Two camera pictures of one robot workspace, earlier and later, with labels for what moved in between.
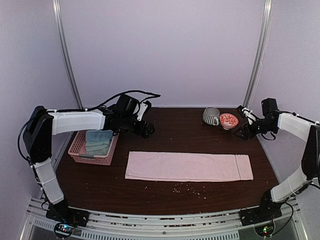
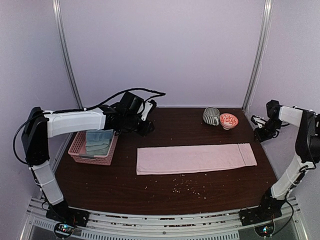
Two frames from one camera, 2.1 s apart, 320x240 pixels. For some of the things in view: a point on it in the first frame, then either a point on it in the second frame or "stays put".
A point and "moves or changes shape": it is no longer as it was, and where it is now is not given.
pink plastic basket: (78, 151) stays put
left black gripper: (147, 133) stays put
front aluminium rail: (217, 226) stays put
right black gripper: (245, 127) to (261, 137)
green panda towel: (98, 145) stays put
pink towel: (188, 166) moves or changes shape
